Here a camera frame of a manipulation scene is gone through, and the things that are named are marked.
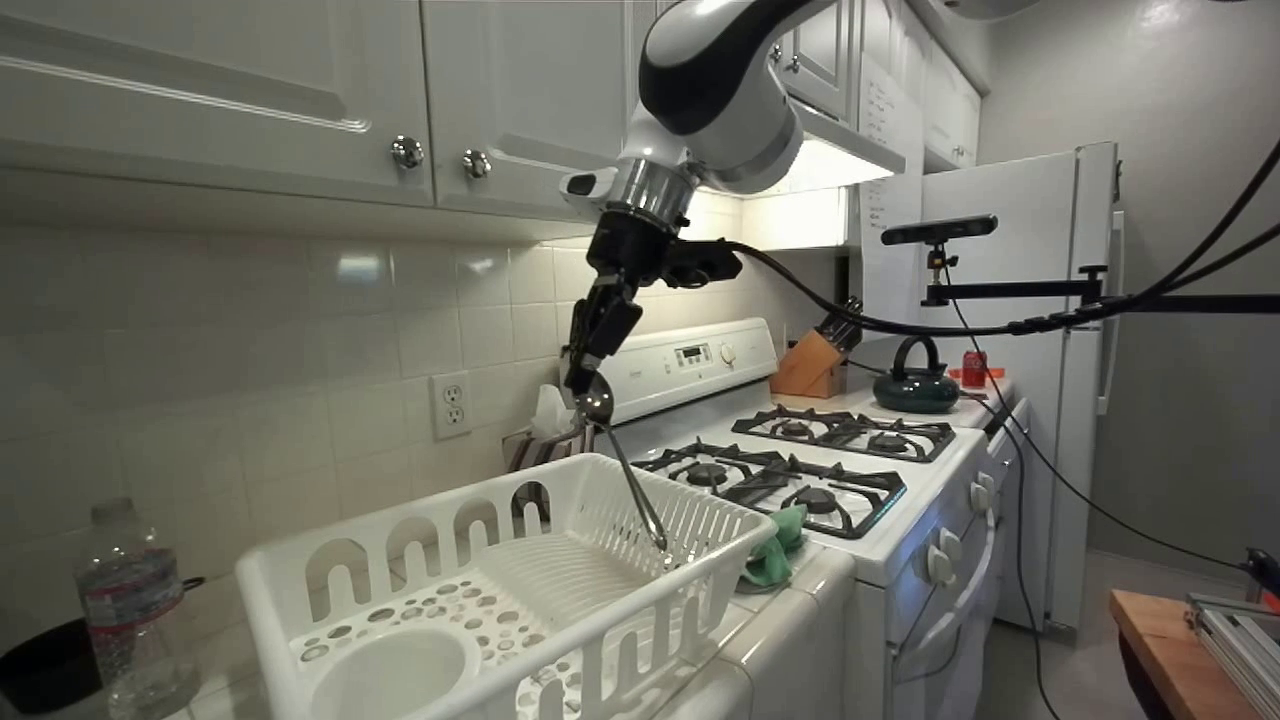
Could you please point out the black pan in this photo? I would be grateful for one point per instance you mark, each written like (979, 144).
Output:
(47, 665)

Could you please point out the silver metal spoon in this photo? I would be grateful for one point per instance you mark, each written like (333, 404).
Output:
(599, 404)

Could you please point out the metal base plate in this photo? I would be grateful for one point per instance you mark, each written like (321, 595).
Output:
(1245, 647)

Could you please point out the white refrigerator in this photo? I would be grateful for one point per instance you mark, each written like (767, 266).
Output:
(1040, 400)

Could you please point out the green cloth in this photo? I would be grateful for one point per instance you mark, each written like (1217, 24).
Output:
(775, 546)

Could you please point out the white gas stove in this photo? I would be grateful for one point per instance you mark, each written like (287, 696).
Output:
(922, 584)

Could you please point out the wooden knife block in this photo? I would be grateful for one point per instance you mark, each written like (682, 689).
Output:
(805, 364)

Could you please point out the red can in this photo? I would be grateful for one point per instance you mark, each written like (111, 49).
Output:
(975, 369)

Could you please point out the white upper wall cabinets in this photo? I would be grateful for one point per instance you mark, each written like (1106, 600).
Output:
(200, 82)

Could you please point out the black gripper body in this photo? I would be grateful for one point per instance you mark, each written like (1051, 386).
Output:
(626, 249)

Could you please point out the white plastic dish rack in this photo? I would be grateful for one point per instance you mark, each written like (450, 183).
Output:
(641, 562)

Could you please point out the black kettle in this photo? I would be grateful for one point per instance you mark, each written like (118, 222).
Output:
(919, 383)

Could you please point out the clear plastic water bottle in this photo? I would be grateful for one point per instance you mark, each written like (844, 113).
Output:
(128, 600)

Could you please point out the silver cabinet knob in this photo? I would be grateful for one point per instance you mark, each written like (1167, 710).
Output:
(473, 163)
(404, 151)

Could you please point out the white range hood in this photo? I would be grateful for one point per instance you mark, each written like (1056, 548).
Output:
(843, 155)

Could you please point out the black exterior camera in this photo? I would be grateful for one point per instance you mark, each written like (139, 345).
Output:
(942, 228)

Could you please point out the black camera mount rod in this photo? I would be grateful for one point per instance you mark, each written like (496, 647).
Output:
(1201, 302)

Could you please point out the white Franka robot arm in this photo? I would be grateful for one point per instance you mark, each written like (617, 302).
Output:
(720, 121)

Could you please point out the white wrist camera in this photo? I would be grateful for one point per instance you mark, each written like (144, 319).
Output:
(581, 184)

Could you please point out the wooden table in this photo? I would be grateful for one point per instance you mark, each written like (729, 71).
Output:
(1160, 655)

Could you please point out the white wall outlet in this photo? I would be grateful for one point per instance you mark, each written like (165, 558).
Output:
(452, 404)

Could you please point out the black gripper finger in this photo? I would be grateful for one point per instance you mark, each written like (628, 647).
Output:
(586, 345)
(617, 325)

